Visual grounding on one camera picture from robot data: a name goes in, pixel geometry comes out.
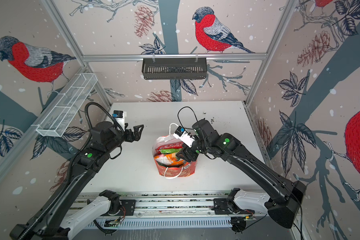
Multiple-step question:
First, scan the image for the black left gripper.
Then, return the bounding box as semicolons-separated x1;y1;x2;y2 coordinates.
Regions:
106;121;144;154

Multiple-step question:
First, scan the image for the red paper gift bag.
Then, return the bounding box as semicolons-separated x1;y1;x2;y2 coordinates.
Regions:
152;123;197;179

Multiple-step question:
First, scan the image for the orange candy snack packet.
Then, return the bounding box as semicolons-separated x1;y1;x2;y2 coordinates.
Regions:
154;153;185;167

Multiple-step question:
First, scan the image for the green chips bag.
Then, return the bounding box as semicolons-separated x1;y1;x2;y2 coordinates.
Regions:
159;148;182;155

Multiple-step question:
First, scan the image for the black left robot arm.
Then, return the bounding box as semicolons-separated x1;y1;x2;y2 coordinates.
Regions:
10;121;144;240

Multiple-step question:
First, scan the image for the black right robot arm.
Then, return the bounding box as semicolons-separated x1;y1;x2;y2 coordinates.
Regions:
174;119;307;229

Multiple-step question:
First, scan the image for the red snack bag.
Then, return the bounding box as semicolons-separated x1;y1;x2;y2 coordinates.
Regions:
156;142;183;151

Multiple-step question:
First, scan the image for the black hanging basket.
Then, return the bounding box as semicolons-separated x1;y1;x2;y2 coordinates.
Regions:
142;58;208;80

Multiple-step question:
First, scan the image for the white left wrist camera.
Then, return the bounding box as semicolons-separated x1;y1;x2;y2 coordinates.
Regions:
112;110;127;130

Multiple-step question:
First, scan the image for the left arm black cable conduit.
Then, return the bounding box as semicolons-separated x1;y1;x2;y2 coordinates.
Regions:
16;101;121;240

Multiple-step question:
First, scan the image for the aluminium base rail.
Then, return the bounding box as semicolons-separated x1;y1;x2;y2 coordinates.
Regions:
52;189;301;230

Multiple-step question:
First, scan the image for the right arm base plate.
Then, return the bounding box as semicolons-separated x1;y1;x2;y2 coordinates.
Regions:
212;199;255;215

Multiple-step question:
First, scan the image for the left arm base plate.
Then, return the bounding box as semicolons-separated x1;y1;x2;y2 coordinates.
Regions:
106;200;136;217

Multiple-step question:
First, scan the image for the white wire mesh shelf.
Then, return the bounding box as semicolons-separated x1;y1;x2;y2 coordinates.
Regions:
36;73;98;137

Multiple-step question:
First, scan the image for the horizontal aluminium frame bar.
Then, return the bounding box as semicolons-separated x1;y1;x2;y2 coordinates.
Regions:
82;53;268;63

